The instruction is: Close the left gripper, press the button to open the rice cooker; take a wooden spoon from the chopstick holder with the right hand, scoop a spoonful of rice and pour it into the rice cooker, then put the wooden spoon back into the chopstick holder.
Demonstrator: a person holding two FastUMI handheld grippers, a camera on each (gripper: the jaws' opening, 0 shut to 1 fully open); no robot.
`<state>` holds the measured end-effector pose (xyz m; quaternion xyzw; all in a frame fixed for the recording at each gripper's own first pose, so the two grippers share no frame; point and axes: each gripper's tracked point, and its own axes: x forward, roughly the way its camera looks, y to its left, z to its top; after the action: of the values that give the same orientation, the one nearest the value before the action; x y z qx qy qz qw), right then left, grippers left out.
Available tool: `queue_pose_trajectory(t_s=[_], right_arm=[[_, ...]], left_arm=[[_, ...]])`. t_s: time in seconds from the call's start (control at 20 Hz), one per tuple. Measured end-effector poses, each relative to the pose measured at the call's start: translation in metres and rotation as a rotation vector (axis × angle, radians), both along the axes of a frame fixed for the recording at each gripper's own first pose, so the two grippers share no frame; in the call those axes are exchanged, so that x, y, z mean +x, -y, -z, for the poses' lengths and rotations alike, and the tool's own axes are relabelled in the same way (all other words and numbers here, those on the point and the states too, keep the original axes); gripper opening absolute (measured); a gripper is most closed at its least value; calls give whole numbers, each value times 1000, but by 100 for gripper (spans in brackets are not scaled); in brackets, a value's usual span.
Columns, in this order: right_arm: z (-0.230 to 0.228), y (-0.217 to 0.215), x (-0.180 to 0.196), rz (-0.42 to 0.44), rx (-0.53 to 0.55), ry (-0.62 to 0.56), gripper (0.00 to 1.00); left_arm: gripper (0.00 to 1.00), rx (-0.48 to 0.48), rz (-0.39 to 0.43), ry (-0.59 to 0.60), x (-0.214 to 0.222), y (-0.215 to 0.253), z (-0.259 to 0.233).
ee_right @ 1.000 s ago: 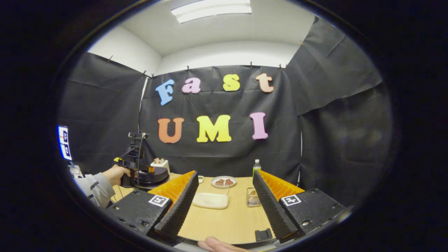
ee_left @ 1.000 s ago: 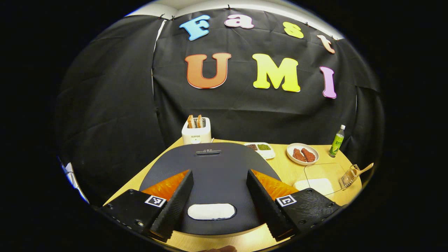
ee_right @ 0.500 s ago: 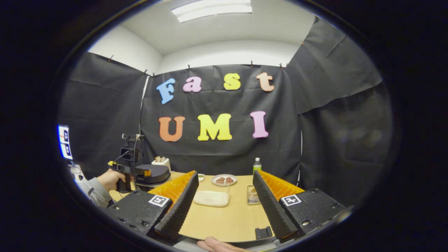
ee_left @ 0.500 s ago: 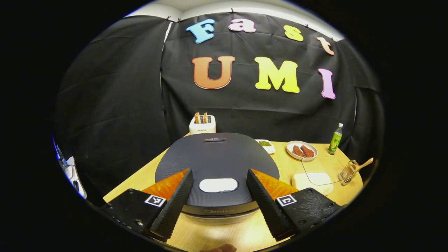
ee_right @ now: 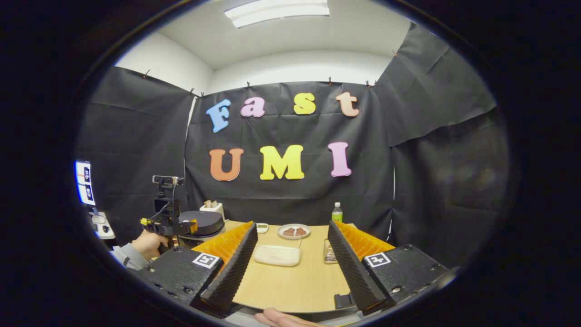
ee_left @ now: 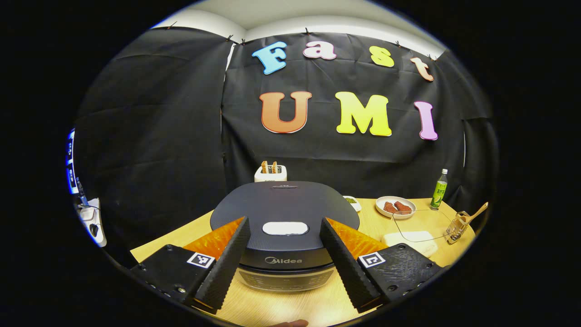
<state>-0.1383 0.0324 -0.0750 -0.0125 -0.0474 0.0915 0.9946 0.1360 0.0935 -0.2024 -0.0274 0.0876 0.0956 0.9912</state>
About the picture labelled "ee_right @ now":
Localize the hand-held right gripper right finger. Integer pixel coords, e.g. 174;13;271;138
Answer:
327;220;450;316

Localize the white toaster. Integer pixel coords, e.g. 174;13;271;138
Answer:
199;200;226;221

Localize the computer monitor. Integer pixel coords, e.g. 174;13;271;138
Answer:
75;160;96;206

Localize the glass dish of rice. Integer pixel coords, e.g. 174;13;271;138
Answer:
253;236;304;267

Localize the clear wire chopstick holder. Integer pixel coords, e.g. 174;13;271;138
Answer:
323;238;339;264

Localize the white side desk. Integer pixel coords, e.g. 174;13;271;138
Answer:
89;210;116;240

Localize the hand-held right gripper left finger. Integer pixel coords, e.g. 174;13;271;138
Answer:
136;221;258;315

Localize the ceiling light panel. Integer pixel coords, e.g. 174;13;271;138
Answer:
224;0;331;29

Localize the black and silver rice cooker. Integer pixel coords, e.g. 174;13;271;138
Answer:
178;210;226;246

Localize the white round plate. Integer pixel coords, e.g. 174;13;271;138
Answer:
277;223;312;240

